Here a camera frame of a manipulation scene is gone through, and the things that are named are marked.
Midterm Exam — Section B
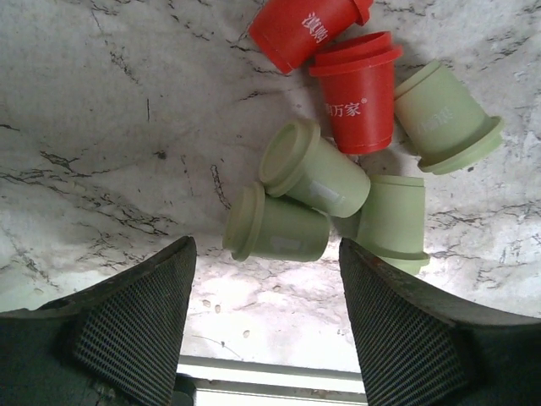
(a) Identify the red capsule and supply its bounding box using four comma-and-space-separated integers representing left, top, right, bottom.
249, 0, 373, 74
309, 30, 403, 155

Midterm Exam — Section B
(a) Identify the green capsule middle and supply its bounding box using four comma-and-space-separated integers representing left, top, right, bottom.
259, 119, 371, 218

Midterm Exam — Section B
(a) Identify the green capsule upper right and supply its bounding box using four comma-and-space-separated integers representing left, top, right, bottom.
394, 60, 504, 175

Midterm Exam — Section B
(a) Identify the green capsule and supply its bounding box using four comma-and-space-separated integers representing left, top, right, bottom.
346, 174, 430, 276
394, 60, 504, 175
222, 182, 331, 262
259, 119, 371, 218

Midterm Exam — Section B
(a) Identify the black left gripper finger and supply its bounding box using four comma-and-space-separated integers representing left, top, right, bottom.
1, 237, 197, 405

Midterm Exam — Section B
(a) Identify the green capsule lower right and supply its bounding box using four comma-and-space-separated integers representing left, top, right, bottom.
346, 174, 430, 276

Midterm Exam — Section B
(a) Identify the red capsule centre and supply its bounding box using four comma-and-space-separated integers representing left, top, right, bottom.
309, 30, 403, 155

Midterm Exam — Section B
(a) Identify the red capsule top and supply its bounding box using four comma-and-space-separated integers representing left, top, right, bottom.
249, 0, 373, 74

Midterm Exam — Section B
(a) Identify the green capsule front left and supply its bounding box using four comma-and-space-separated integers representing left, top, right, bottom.
222, 182, 331, 262

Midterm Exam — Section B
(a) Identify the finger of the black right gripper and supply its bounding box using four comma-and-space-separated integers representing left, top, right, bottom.
339, 239, 540, 405

